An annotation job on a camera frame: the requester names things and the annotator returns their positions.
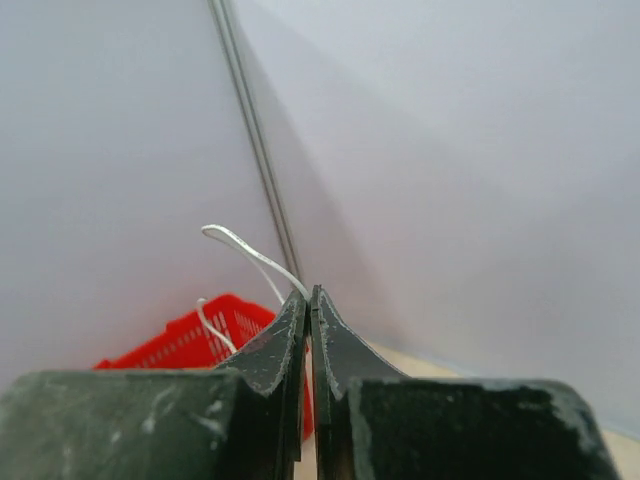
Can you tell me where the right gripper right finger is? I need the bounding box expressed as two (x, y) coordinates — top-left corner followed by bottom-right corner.
(309, 287), (619, 479)

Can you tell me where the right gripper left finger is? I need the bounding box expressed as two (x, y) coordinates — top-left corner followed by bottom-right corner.
(1, 292), (306, 479)

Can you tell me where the white wire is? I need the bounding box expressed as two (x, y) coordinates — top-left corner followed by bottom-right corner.
(195, 223), (310, 354)

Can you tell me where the red plastic basket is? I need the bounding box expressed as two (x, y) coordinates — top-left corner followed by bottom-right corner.
(95, 292), (313, 443)

